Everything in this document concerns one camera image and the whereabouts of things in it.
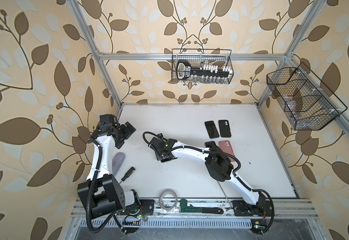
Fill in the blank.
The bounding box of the green black pipe wrench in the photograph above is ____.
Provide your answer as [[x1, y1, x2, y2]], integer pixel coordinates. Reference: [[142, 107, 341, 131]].
[[179, 199, 224, 215]]

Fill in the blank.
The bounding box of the clear tape roll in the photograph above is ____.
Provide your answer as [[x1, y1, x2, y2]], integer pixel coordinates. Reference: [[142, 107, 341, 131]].
[[159, 189, 178, 213]]

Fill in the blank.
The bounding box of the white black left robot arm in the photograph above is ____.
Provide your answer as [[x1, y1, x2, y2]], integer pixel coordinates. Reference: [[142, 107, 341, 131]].
[[77, 114, 144, 235]]

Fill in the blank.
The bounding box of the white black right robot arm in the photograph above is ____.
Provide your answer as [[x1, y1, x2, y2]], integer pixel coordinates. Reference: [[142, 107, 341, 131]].
[[143, 132, 275, 235]]

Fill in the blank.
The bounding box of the black socket set holder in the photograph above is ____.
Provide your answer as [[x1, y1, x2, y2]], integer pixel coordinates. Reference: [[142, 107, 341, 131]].
[[175, 60, 233, 81]]

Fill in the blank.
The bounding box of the grey fabric pouch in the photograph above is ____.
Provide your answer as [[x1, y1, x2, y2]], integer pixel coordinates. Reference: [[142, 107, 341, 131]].
[[112, 152, 126, 177]]

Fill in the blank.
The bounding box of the black wire basket right wall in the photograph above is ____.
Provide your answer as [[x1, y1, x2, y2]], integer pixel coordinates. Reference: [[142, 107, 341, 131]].
[[266, 62, 348, 131]]

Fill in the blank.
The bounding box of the pink phone case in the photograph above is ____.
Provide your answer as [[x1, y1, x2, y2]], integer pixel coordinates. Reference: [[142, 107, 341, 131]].
[[218, 140, 234, 156]]

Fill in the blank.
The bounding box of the black wire basket wall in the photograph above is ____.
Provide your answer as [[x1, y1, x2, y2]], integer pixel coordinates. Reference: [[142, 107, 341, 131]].
[[266, 62, 348, 131], [171, 48, 234, 85]]

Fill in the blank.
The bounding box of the thin metal rod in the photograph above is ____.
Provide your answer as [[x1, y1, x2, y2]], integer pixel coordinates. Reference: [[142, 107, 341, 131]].
[[216, 181, 232, 211]]

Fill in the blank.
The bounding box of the black phone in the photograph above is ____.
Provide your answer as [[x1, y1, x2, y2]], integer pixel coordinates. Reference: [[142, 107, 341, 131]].
[[204, 121, 219, 139]]

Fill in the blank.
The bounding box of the black wire basket back wall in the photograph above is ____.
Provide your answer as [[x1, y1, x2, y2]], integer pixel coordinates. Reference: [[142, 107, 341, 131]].
[[171, 48, 234, 85]]

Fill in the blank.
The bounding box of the black phone case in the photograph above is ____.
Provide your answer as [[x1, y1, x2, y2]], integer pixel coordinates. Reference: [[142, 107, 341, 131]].
[[218, 120, 231, 138]]

